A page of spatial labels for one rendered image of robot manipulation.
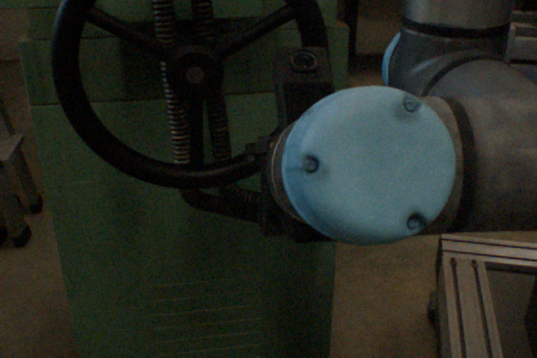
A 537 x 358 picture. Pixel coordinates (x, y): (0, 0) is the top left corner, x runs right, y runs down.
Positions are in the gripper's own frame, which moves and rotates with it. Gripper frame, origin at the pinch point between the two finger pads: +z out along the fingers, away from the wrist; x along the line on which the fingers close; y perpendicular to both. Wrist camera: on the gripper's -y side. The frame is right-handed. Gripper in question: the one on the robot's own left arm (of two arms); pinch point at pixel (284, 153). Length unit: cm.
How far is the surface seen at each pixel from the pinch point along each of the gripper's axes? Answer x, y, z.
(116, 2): -17.8, -17.4, 5.6
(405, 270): 44, 28, 98
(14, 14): -111, -88, 262
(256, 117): -1.0, -6.3, 23.8
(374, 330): 30, 39, 79
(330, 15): 8.7, -19.3, 17.3
